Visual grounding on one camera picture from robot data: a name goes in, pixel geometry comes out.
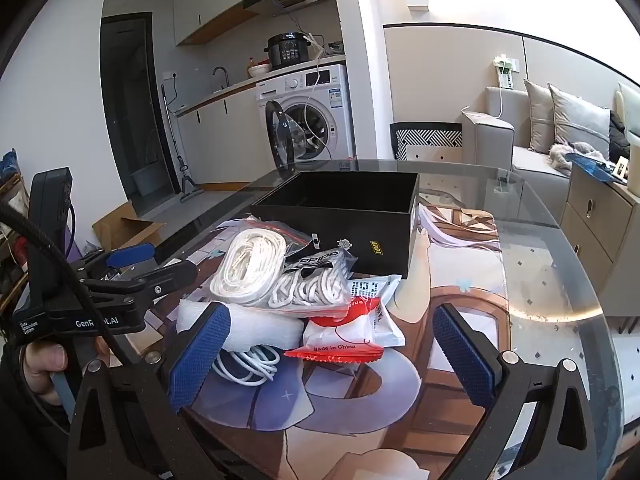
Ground black pressure cooker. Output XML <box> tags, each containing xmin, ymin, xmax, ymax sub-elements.
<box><xmin>264</xmin><ymin>32</ymin><xmax>313</xmax><ymax>71</ymax></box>

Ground blue flat item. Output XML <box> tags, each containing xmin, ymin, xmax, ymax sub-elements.
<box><xmin>570</xmin><ymin>152</ymin><xmax>618</xmax><ymax>183</ymax></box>

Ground cardboard box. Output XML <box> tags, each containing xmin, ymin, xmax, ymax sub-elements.
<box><xmin>91</xmin><ymin>200</ymin><xmax>166</xmax><ymax>256</ymax></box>

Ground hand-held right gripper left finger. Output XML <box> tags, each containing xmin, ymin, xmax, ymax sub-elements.
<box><xmin>66</xmin><ymin>302</ymin><xmax>232</xmax><ymax>480</ymax></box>

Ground white cable coil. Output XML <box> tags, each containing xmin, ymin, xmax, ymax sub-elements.
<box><xmin>212</xmin><ymin>345</ymin><xmax>281</xmax><ymax>387</ymax></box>

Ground black label white cord bag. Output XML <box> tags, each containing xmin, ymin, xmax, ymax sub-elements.
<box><xmin>267</xmin><ymin>247</ymin><xmax>358</xmax><ymax>311</ymax></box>

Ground wide grey cushion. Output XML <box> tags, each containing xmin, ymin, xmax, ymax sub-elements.
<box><xmin>547</xmin><ymin>82</ymin><xmax>612</xmax><ymax>161</ymax></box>

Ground bag of thick white rope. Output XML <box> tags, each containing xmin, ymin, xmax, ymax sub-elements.
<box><xmin>209</xmin><ymin>217</ymin><xmax>311</xmax><ymax>306</ymax></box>

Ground narrow grey cushion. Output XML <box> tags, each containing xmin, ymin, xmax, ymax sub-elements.
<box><xmin>523</xmin><ymin>79</ymin><xmax>556</xmax><ymax>155</ymax></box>

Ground silver medicine packet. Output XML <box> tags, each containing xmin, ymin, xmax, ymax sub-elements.
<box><xmin>347</xmin><ymin>274</ymin><xmax>406</xmax><ymax>347</ymax></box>

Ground white hanging cable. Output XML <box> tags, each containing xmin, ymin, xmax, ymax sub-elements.
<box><xmin>299</xmin><ymin>34</ymin><xmax>337</xmax><ymax>157</ymax></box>

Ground black jacket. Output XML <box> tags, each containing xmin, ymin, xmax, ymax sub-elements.
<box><xmin>607</xmin><ymin>110</ymin><xmax>633</xmax><ymax>161</ymax></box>

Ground white lower kitchen cabinet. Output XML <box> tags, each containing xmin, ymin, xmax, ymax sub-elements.
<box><xmin>175</xmin><ymin>80</ymin><xmax>266</xmax><ymax>191</ymax></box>

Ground black white patterned storage box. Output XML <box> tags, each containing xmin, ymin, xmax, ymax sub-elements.
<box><xmin>390</xmin><ymin>122</ymin><xmax>463</xmax><ymax>162</ymax></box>

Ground beige drawer cabinet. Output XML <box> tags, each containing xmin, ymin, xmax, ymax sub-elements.
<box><xmin>559</xmin><ymin>160</ymin><xmax>640</xmax><ymax>318</ymax></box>

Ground white washing machine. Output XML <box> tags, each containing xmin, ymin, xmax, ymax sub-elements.
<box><xmin>255</xmin><ymin>63</ymin><xmax>357</xmax><ymax>168</ymax></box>

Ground red and white packet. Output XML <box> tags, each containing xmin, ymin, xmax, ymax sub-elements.
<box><xmin>284</xmin><ymin>296</ymin><xmax>386</xmax><ymax>363</ymax></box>

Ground grey bin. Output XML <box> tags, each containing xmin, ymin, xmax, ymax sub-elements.
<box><xmin>131</xmin><ymin>167</ymin><xmax>163</xmax><ymax>197</ymax></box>

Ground wall power strip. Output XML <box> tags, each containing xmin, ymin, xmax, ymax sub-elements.
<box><xmin>492</xmin><ymin>54</ymin><xmax>518</xmax><ymax>90</ymax></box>

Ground dark door frame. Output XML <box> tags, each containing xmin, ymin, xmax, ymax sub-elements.
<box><xmin>100</xmin><ymin>11</ymin><xmax>176</xmax><ymax>211</ymax></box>

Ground white foam sheet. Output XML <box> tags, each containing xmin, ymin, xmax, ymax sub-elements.
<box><xmin>176</xmin><ymin>299</ymin><xmax>306</xmax><ymax>353</ymax></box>

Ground mop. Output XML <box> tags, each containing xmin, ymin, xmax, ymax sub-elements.
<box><xmin>160</xmin><ymin>84</ymin><xmax>203</xmax><ymax>204</ymax></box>

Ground white upper kitchen cabinets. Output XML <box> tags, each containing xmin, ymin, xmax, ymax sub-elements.
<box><xmin>172</xmin><ymin>0</ymin><xmax>331</xmax><ymax>46</ymax></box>

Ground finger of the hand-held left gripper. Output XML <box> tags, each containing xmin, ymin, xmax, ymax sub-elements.
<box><xmin>82</xmin><ymin>260</ymin><xmax>199</xmax><ymax>311</ymax></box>
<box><xmin>70</xmin><ymin>242</ymin><xmax>157</xmax><ymax>281</ymax></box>

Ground grey furry item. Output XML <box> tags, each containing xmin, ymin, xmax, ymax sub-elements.
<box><xmin>547</xmin><ymin>141</ymin><xmax>596</xmax><ymax>171</ymax></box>

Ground grey sofa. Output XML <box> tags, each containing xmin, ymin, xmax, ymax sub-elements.
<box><xmin>461</xmin><ymin>85</ymin><xmax>640</xmax><ymax>193</ymax></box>

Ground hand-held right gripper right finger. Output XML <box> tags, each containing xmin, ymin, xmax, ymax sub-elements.
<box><xmin>432</xmin><ymin>302</ymin><xmax>598</xmax><ymax>480</ymax></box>

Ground person's left hand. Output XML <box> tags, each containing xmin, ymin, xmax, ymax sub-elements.
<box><xmin>20</xmin><ymin>335</ymin><xmax>118</xmax><ymax>406</ymax></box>

